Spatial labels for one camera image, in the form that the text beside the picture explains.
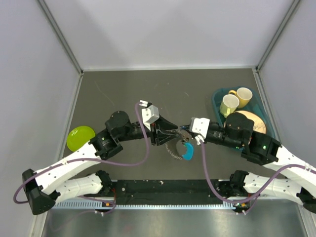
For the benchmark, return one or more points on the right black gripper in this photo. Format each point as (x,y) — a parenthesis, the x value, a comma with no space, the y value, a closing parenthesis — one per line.
(193,134)

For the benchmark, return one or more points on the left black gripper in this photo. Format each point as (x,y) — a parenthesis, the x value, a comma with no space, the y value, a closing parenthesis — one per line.
(163,135)

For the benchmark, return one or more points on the metal key disc blue handle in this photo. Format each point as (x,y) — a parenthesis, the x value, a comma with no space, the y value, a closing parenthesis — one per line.
(180,149)

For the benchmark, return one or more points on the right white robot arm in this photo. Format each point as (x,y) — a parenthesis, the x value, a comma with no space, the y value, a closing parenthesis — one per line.
(294,179)

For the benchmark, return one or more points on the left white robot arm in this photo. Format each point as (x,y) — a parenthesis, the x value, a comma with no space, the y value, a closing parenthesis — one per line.
(44,188)

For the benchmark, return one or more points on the pale green mug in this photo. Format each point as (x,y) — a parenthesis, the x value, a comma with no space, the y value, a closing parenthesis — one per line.
(228,105)

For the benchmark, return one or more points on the yellow mug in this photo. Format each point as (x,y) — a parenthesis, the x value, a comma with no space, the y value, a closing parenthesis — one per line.
(243,94)

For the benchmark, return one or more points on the cream floral plate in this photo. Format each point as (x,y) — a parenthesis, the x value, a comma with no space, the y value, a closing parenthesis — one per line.
(259,125)

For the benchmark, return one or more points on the teal plastic bin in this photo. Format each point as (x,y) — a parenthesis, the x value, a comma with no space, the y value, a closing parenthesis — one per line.
(255,106)

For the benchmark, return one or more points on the lime green plate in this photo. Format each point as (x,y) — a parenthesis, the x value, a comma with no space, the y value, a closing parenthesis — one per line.
(78,137)

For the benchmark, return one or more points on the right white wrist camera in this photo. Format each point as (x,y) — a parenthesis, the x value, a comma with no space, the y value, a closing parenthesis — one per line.
(204,124)

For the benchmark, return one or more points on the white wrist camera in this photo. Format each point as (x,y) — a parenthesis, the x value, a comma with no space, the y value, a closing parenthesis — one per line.
(204,124)
(150,113)

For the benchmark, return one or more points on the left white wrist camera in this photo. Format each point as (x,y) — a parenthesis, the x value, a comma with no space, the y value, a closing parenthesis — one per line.
(150,113)

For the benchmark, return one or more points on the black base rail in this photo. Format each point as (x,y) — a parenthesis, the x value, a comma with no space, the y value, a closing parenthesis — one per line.
(149,194)

